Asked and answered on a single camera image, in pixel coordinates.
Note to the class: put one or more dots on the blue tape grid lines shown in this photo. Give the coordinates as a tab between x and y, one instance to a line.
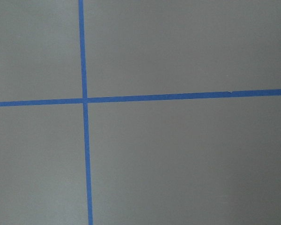
85	101

